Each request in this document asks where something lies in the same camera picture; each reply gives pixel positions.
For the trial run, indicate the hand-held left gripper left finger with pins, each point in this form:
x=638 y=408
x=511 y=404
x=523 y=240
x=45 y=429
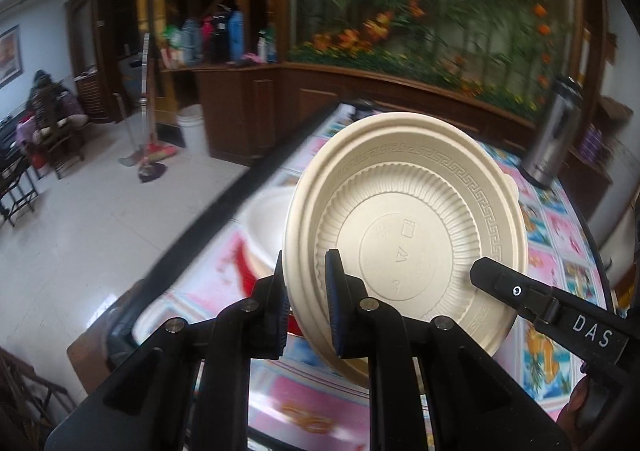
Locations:
x=279 y=326

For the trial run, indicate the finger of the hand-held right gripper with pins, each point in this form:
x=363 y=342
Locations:
x=505 y=287

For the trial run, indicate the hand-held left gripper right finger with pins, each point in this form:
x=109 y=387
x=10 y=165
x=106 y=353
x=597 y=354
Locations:
x=336 y=316

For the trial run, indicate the red plate with gold print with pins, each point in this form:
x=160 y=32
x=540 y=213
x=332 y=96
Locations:
x=250 y=276

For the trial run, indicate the large white bowl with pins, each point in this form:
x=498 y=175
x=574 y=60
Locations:
x=265 y=226

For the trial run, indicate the large beige bowl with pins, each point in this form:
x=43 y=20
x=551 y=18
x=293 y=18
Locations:
x=400 y=181

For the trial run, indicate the person's right hand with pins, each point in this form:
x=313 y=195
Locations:
x=577 y=406

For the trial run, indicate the printed fruit tablecloth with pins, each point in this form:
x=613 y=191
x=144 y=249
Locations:
x=565 y=241

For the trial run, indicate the steel thermos jug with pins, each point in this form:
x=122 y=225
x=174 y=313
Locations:
x=550 y=141

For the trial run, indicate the purple bottle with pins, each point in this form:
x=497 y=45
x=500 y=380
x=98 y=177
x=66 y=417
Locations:
x=588 y=141
x=599 y=143

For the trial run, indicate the white bucket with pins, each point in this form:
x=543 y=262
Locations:
x=192 y=131

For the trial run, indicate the wooden cabinet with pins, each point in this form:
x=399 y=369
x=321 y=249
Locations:
x=240 y=106

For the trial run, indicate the pink cloth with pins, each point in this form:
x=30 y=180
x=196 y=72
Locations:
x=245 y=61

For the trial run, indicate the white spray bottle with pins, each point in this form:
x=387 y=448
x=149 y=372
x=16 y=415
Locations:
x=262 y=51

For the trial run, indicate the wooden chair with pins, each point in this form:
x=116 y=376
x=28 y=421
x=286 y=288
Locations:
x=62 y=151

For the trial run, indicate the green bottle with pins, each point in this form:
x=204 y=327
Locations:
x=271 y=43

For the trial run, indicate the black bottle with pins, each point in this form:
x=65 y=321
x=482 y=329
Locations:
x=220 y=41

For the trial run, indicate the blue bottle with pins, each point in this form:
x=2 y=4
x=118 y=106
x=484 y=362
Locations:
x=237 y=36

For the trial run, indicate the clear water bottle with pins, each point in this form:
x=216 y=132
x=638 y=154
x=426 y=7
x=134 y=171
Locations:
x=191 y=43

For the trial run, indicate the black chair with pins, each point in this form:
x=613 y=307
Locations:
x=15 y=181

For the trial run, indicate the floral bamboo wall panel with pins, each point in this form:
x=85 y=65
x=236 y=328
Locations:
x=425 y=6

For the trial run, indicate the framed wall picture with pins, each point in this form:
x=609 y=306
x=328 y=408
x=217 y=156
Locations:
x=10 y=56

